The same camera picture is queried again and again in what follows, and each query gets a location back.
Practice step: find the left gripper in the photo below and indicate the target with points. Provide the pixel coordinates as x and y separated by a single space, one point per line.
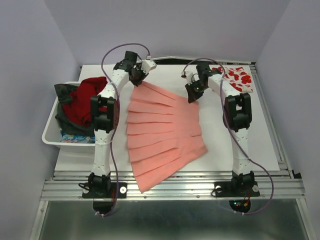
137 82

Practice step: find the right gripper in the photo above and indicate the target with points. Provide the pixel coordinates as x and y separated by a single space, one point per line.
193 96

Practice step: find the pink skirt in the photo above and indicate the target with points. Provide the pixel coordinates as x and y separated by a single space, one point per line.
163 134

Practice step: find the red poppy print skirt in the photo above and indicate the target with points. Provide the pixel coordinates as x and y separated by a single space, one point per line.
239 79

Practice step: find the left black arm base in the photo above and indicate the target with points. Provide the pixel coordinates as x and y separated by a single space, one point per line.
87 193

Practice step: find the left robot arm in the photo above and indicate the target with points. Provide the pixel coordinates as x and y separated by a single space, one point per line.
105 114

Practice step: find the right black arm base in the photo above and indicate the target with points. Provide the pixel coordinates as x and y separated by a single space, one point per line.
225 189

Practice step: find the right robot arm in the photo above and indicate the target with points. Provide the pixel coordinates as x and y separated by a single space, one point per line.
236 117

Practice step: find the dark red skirt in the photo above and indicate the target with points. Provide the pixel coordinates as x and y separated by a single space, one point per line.
88 88

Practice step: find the dark green garment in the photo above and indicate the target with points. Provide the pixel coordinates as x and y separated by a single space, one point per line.
66 116

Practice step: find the light blue garment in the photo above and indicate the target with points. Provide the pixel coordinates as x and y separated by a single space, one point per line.
76 138

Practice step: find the white plastic bin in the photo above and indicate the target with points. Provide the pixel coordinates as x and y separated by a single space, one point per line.
52 136

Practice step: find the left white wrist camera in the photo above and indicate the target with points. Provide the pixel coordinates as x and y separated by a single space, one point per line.
148 65

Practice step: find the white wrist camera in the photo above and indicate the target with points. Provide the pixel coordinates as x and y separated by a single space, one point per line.
148 65
189 76

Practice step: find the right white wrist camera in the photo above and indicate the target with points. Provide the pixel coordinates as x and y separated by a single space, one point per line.
189 76

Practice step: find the aluminium frame rail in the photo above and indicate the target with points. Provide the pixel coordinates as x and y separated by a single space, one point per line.
183 185

